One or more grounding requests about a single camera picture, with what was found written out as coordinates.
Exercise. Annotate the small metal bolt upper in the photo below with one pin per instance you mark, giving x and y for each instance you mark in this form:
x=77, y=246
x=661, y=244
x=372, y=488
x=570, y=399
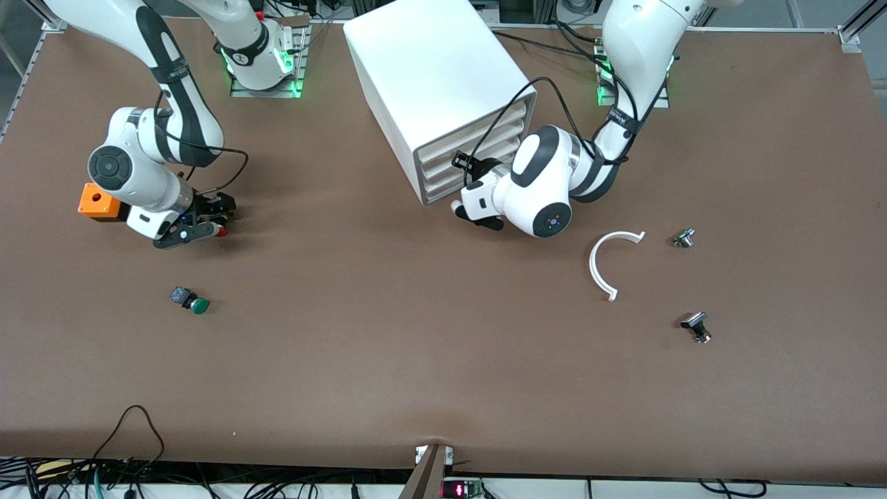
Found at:
x=684, y=238

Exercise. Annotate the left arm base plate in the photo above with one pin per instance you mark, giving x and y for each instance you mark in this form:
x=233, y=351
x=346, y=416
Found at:
x=658, y=102

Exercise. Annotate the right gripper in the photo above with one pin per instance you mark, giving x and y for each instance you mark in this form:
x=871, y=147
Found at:
x=207, y=205

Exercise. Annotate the orange button box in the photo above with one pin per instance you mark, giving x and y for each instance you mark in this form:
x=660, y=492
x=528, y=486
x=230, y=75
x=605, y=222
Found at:
x=93, y=201

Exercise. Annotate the aluminium frame profile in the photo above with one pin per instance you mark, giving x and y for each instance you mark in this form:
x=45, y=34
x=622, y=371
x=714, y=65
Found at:
x=55, y=24
x=849, y=38

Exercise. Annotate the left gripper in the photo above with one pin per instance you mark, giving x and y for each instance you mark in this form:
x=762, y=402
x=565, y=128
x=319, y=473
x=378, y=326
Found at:
x=483, y=168

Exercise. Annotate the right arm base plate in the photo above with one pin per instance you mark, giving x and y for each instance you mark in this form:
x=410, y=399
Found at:
x=299, y=66

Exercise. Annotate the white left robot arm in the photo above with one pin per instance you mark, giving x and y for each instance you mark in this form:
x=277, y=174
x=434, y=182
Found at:
x=547, y=173

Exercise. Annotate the green push button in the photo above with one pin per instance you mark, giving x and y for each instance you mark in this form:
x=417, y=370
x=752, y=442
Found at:
x=199, y=305

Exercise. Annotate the camera mount strut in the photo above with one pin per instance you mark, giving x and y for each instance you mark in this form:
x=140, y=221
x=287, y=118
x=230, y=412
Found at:
x=426, y=478

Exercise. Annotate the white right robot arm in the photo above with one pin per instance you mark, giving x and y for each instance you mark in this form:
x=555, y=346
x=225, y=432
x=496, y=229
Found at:
x=125, y=166

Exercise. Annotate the white curved plastic piece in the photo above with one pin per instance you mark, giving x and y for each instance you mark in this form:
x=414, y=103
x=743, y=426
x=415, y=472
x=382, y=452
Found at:
x=592, y=267

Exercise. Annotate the red display device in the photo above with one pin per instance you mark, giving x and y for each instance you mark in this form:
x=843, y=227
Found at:
x=461, y=491

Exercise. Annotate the red push button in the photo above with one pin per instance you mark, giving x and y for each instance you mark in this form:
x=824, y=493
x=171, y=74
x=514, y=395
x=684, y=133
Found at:
x=222, y=231

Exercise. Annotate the black knob switch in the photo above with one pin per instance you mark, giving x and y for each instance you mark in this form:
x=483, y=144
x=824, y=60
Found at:
x=695, y=322

